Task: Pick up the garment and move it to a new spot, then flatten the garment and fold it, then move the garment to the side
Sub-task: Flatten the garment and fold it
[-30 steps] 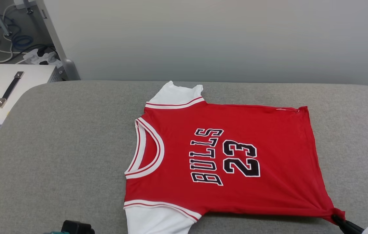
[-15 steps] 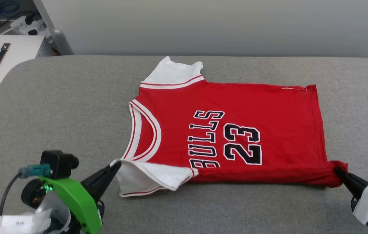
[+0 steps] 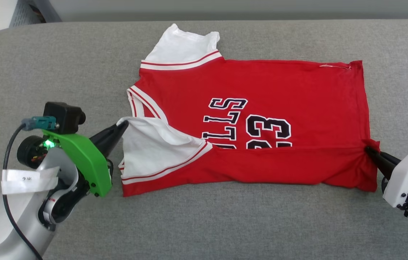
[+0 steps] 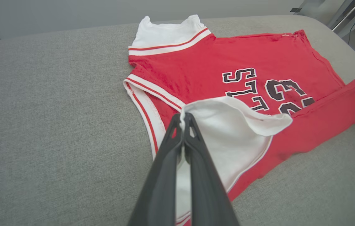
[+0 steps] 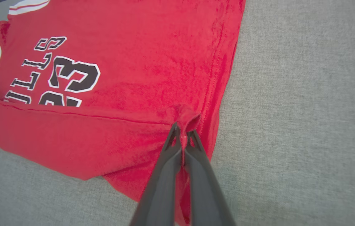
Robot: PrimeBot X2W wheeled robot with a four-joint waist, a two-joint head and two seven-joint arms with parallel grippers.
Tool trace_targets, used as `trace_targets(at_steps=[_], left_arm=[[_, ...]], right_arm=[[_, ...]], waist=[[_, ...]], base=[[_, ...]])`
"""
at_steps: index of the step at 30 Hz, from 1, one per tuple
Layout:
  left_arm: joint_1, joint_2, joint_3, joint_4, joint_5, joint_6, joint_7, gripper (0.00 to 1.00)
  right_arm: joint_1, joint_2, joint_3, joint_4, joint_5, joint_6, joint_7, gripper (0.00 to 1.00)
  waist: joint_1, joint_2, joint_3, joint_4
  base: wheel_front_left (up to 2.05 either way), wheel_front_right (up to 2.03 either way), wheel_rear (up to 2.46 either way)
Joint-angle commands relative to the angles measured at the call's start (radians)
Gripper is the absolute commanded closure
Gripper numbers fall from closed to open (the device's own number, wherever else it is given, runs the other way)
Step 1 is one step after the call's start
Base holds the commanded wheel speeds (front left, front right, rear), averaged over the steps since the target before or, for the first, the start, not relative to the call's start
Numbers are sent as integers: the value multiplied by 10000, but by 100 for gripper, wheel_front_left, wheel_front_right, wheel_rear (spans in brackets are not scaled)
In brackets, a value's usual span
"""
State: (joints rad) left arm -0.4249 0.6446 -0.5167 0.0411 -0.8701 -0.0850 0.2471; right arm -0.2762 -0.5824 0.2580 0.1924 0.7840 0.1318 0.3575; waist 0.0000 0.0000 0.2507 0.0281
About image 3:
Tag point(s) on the white partition panel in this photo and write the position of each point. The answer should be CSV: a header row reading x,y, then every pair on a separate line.
x,y
225,5

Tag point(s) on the red and white basketball jersey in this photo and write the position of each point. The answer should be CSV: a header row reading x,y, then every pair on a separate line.
x,y
261,83

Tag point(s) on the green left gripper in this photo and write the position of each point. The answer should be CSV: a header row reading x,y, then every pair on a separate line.
x,y
88,162

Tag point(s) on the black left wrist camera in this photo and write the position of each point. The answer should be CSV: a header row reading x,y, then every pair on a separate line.
x,y
65,115

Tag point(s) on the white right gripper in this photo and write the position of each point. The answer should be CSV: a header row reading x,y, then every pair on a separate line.
x,y
406,177

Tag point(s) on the white tape label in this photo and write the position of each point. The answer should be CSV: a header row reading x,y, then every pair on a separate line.
x,y
27,180

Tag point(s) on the plain grey metal post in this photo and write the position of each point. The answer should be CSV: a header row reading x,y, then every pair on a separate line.
x,y
50,11

